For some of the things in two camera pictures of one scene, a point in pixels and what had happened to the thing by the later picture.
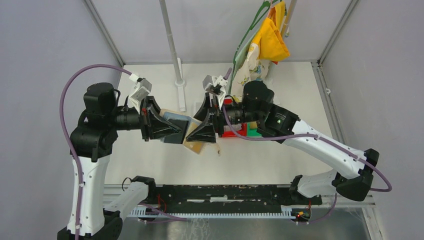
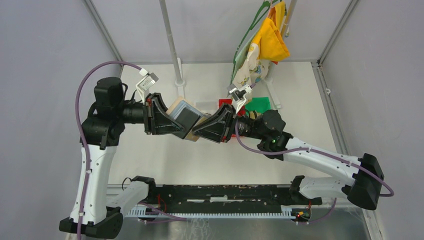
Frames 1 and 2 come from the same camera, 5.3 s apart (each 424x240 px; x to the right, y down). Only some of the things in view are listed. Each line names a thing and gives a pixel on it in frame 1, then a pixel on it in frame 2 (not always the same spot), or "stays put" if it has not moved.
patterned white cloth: [253, 68] stays put
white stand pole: [180, 82] stays put
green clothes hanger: [265, 7] stays put
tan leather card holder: [199, 148] -> [176, 108]
